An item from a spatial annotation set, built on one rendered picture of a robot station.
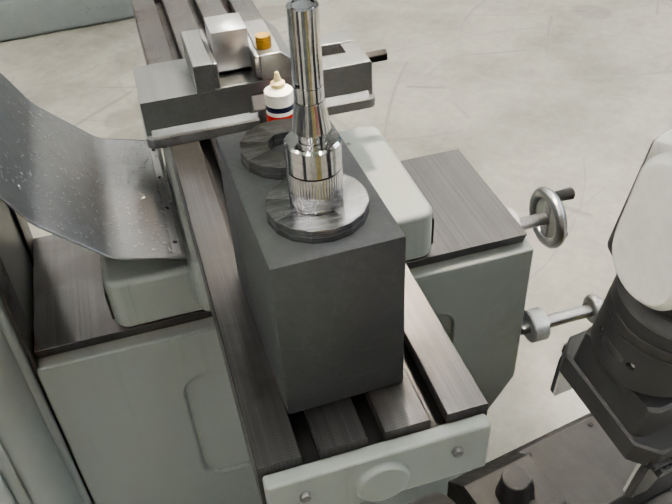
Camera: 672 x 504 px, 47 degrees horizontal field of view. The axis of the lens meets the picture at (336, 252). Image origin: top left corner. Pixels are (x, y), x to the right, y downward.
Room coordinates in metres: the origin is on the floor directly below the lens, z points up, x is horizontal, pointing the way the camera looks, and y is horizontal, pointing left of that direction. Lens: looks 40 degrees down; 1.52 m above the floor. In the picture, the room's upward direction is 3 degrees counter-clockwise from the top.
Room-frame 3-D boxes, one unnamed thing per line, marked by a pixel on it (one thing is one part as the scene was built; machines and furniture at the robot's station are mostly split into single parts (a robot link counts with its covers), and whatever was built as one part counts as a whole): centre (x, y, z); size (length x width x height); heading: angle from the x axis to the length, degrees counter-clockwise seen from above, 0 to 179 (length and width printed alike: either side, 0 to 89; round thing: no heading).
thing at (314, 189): (0.54, 0.01, 1.15); 0.05 x 0.05 x 0.05
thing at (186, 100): (1.08, 0.11, 0.98); 0.35 x 0.15 x 0.11; 105
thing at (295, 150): (0.54, 0.01, 1.18); 0.05 x 0.05 x 0.01
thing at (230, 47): (1.07, 0.14, 1.03); 0.06 x 0.05 x 0.06; 15
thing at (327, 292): (0.59, 0.03, 1.02); 0.22 x 0.12 x 0.20; 16
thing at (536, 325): (0.99, -0.43, 0.50); 0.22 x 0.06 x 0.06; 105
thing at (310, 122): (0.54, 0.01, 1.24); 0.03 x 0.03 x 0.11
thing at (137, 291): (0.99, 0.12, 0.78); 0.50 x 0.35 x 0.12; 105
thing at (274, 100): (0.96, 0.07, 0.98); 0.04 x 0.04 x 0.11
